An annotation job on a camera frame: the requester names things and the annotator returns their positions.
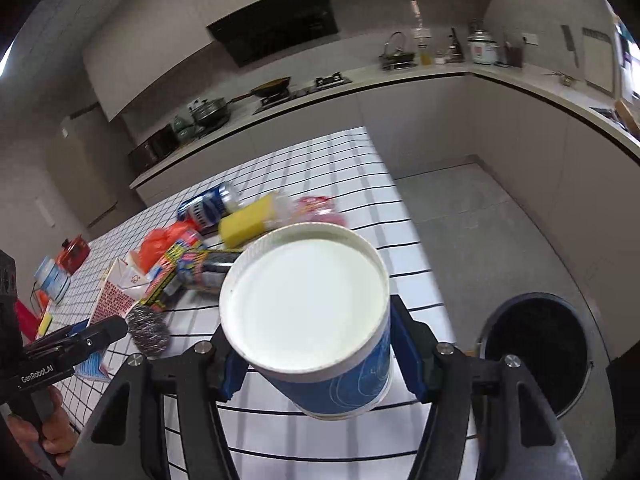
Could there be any blue and white paper cup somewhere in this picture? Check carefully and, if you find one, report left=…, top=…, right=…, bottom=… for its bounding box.
left=218, top=224, right=393, bottom=421

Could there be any blue and white packet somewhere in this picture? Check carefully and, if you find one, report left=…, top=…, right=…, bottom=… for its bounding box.
left=75, top=352, right=113, bottom=383

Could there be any red box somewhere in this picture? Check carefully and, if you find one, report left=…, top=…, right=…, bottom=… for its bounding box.
left=55, top=235, right=91, bottom=275

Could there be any black range hood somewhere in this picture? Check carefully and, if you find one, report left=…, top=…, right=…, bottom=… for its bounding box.
left=206, top=0, right=340, bottom=68

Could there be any beige refrigerator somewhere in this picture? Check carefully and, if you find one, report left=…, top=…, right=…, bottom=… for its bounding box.
left=47, top=115, right=118, bottom=226

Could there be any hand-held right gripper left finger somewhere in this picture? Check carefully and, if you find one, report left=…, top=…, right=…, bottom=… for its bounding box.
left=62, top=327, right=249, bottom=480

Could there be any red and clear plastic bag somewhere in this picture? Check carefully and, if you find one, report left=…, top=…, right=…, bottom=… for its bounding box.
left=272, top=192, right=351, bottom=231

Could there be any black microwave oven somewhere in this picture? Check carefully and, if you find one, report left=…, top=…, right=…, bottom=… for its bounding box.
left=127, top=125, right=181, bottom=173

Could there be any pot with glass lid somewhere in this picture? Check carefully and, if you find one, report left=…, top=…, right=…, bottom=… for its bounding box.
left=189, top=97, right=232, bottom=128

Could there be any yellow printed packet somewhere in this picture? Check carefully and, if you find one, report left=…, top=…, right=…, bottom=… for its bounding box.
left=140, top=240, right=206, bottom=311

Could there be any white rice cooker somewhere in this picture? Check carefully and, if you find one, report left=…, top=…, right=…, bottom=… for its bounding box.
left=467, top=30, right=501, bottom=67

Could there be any black round trash bin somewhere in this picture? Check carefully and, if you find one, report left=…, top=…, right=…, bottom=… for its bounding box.
left=472, top=292, right=596, bottom=418

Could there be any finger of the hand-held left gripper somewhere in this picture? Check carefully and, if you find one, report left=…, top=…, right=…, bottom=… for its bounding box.
left=30, top=316, right=130, bottom=367
left=24, top=321, right=92, bottom=353

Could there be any wok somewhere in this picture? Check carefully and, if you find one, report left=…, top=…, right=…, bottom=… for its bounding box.
left=230, top=76, right=293, bottom=103

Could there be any steel wool scrubber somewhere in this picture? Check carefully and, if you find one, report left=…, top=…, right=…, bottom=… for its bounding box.
left=126, top=306, right=172, bottom=359

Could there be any gas stove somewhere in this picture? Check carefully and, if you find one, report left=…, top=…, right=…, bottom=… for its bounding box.
left=252, top=72, right=353, bottom=115

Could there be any sink faucet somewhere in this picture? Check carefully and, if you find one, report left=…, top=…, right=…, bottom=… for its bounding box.
left=382, top=31, right=408, bottom=58

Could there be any yellow sponge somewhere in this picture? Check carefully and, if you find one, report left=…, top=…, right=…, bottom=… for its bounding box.
left=218, top=192, right=281, bottom=250

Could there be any person's left hand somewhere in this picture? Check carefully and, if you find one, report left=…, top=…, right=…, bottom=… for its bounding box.
left=7, top=389, right=78, bottom=468

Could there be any orange plastic bag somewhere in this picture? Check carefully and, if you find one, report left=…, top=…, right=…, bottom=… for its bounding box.
left=136, top=220, right=203, bottom=273

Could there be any dark object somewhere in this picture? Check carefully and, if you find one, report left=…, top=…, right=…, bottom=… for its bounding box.
left=605, top=350, right=640, bottom=480

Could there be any wooden box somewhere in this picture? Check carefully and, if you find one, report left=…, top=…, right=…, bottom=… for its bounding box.
left=614, top=99, right=640, bottom=133

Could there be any glass bottle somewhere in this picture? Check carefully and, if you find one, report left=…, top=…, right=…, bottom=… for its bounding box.
left=410, top=0, right=433, bottom=55

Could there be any kitchen counter with cabinets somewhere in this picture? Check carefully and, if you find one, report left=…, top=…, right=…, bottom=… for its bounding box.
left=129, top=67, right=640, bottom=211

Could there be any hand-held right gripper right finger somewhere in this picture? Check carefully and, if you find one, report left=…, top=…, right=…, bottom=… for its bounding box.
left=390, top=295, right=583, bottom=480

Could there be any kitchen cleaver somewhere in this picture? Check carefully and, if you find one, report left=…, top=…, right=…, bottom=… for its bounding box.
left=560, top=25, right=581, bottom=68

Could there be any white cutting board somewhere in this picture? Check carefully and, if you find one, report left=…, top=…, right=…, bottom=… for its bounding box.
left=581, top=27, right=616, bottom=95

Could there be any blue drink can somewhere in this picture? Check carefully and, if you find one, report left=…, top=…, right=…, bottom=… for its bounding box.
left=177, top=181, right=243, bottom=233

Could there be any dark shiny printed packet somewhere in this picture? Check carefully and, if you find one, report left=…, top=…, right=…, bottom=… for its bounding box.
left=177, top=249, right=241, bottom=296

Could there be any white and red carton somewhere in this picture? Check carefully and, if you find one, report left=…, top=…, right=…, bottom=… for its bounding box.
left=89, top=257, right=151, bottom=328

